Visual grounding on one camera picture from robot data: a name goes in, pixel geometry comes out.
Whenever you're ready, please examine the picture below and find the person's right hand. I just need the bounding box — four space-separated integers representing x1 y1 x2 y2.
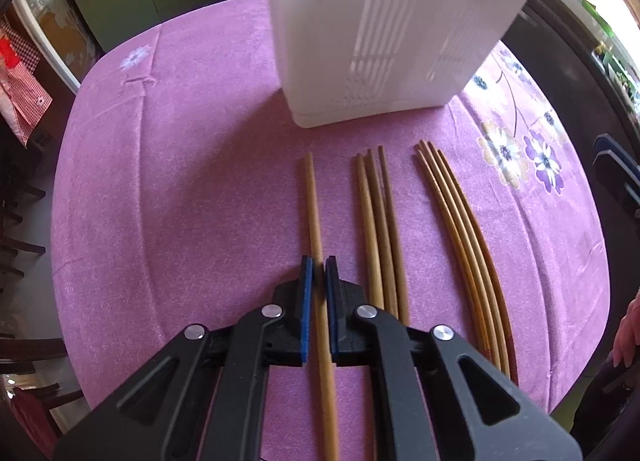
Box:
612 291 640 369

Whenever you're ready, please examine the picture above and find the white plastic utensil holder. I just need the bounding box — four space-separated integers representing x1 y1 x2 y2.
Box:
261 0 551 129

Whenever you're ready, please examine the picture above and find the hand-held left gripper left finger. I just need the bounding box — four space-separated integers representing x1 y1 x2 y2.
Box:
52 255 315 461

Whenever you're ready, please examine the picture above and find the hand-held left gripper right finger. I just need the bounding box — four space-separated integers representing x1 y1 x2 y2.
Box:
324 255 583 461

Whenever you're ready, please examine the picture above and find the purple floral tablecloth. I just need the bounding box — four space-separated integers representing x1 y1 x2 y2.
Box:
50 0 608 461

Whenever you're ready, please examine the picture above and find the frosted glass sliding door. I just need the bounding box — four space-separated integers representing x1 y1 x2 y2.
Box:
12 0 98 94

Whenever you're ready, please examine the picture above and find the light bamboo chopstick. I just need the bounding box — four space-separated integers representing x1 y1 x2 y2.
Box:
366 148 400 319
377 145 411 327
299 152 342 461
355 154 385 312

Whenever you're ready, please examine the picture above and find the red checked apron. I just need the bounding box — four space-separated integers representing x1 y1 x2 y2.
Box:
0 14 55 148

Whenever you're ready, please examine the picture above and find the dark kitchen base cabinet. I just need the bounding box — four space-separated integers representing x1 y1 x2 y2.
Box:
492 0 640 177

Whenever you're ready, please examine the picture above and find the reddish brown chopstick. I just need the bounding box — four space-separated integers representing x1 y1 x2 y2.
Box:
436 147 519 386
426 141 512 382
413 152 496 362
419 139 506 374

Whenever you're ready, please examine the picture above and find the dark wooden chair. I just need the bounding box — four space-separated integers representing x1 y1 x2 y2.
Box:
0 141 86 459

